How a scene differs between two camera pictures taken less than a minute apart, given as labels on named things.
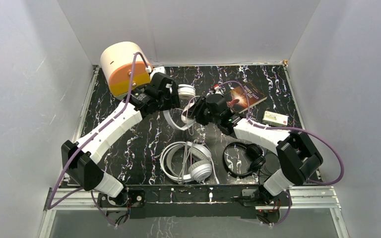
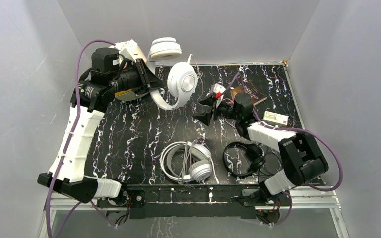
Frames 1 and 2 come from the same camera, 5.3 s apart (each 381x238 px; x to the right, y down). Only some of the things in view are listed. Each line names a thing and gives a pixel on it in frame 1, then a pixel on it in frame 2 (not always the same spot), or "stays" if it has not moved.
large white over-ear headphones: [200, 169] stays
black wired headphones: [254, 151] stays
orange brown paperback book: [255, 96] stays
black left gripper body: [172, 95] → [142, 76]
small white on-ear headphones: [185, 91] → [182, 79]
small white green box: [275, 119] stays
